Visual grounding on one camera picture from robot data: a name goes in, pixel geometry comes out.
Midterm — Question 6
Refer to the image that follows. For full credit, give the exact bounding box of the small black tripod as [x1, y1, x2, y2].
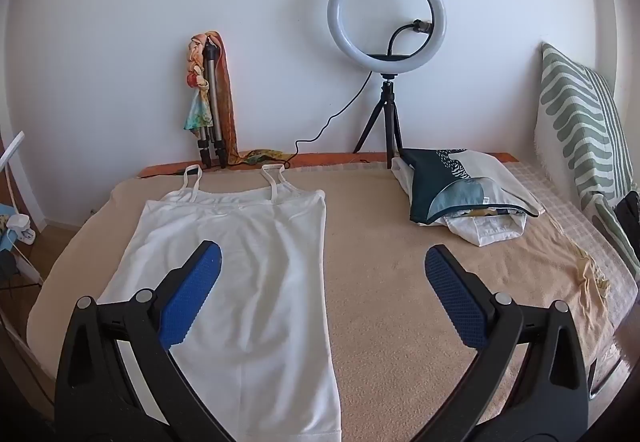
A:
[353, 72, 405, 169]

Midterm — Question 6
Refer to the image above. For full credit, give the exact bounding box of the green patterned pillow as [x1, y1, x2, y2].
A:
[532, 42, 640, 268]

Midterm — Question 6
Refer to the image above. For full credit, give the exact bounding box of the blue cloth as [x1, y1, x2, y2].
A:
[0, 204, 21, 254]

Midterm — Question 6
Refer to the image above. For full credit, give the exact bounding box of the white folded cloth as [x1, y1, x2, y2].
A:
[391, 157, 531, 248]

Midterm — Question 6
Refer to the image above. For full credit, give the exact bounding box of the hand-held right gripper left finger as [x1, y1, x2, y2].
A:
[55, 240, 236, 442]

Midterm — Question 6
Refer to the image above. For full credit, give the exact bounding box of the white camisole top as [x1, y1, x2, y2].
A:
[97, 164, 343, 440]

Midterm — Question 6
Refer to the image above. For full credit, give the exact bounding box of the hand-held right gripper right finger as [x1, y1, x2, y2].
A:
[424, 244, 591, 442]

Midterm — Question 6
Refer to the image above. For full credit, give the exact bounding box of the black power cable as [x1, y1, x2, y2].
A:
[280, 72, 373, 168]

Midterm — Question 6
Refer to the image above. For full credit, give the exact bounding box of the white ring light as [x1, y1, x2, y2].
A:
[327, 0, 447, 73]

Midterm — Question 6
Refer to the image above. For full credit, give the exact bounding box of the orange scarf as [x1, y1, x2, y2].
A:
[212, 31, 291, 168]

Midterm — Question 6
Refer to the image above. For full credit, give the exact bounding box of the folded silver tripod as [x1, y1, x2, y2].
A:
[199, 39, 229, 168]

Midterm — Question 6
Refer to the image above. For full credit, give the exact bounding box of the beige blanket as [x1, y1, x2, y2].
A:
[27, 162, 616, 442]

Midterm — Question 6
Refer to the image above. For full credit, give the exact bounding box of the dark teal printed cloth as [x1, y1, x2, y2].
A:
[400, 148, 546, 226]

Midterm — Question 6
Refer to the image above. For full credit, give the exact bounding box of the colourful printed scarf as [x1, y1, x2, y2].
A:
[183, 34, 217, 135]

